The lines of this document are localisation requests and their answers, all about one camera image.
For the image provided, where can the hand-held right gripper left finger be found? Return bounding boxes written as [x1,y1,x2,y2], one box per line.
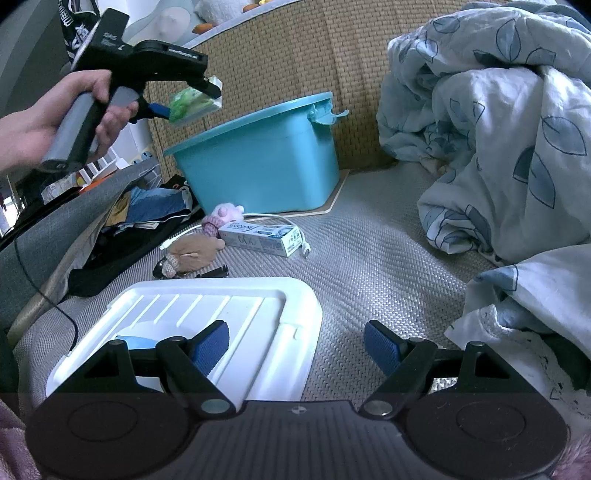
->
[65,319,241,419]

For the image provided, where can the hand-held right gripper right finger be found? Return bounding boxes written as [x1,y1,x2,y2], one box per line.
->
[364,319,532,420]

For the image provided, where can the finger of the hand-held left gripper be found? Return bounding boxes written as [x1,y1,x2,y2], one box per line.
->
[130,99,174,124]
[182,76,223,106]

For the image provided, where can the green snack packet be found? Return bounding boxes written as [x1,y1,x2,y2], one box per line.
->
[168,76,225,127]

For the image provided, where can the teal plastic tub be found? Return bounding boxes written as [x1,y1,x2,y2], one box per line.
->
[164,91,350,215]

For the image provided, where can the person's left hand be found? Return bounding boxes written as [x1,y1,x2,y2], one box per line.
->
[0,71,139,178]

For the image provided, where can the pale grey plush toy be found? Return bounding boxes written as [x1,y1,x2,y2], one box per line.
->
[124,0,204,44]

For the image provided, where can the white router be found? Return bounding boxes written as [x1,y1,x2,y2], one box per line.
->
[92,117,155,174]

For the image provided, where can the white plastic storage lid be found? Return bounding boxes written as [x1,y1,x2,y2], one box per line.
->
[45,277,323,407]

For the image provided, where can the white plush toy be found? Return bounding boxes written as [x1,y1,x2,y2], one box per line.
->
[194,0,252,24]

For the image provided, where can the black printed cap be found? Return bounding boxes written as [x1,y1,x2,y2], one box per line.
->
[58,0,114,51]

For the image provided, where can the tan woven rattan mat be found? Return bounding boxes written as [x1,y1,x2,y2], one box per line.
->
[150,0,509,185]

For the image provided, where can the blue denim garment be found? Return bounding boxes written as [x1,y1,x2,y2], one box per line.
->
[124,185,192,227]

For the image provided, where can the brown plush toy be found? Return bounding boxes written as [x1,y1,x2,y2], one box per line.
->
[157,234,227,278]

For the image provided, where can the white toothpaste box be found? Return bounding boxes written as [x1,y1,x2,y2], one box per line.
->
[218,220,301,258]

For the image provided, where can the white lace cloth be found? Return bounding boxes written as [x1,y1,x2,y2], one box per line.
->
[445,305,591,407]

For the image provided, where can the grey fabric cushion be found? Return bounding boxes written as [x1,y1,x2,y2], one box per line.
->
[0,159,162,324]

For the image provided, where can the thin wooden board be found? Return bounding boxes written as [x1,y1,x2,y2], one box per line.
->
[277,168,350,215]

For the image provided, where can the pink fleece blanket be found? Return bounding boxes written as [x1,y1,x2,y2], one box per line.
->
[0,397,47,480]

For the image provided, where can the leaf print quilt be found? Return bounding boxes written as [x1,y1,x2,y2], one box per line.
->
[376,0,591,347]

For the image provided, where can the pink crocheted doll keychain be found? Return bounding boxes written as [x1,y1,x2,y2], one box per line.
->
[202,202,245,238]

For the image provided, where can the white power cable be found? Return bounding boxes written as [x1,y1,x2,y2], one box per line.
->
[159,212,312,259]

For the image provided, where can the thin black cable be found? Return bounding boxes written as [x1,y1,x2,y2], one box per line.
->
[13,231,79,352]

